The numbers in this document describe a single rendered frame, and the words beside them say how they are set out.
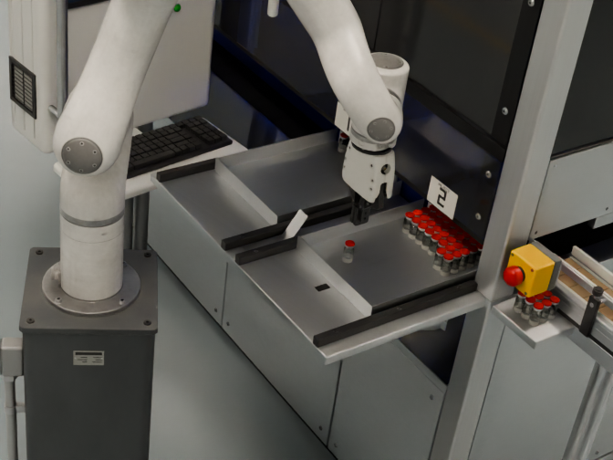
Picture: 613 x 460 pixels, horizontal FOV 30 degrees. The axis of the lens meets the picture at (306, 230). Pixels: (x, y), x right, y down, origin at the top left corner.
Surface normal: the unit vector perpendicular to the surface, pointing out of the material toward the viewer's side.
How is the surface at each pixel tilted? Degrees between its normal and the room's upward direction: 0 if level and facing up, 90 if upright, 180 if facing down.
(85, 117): 59
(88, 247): 90
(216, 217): 0
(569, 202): 90
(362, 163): 91
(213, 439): 0
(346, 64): 55
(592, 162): 90
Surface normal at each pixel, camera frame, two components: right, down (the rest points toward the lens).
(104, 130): 0.33, 0.20
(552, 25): -0.82, 0.24
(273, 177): 0.11, -0.82
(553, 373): 0.56, 0.52
